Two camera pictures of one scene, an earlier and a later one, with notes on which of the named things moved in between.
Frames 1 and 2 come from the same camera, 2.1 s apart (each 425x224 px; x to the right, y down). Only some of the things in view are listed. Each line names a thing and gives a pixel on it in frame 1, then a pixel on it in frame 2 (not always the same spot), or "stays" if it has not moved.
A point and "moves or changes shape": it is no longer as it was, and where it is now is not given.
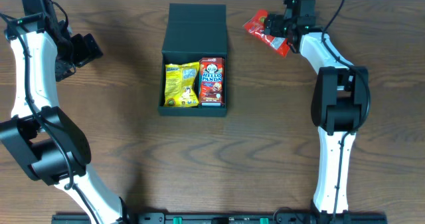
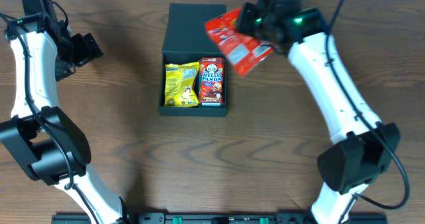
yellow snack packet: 179,90 stays
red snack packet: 255,26 moves or changes shape
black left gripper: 85,54 stays
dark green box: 191,31 stays
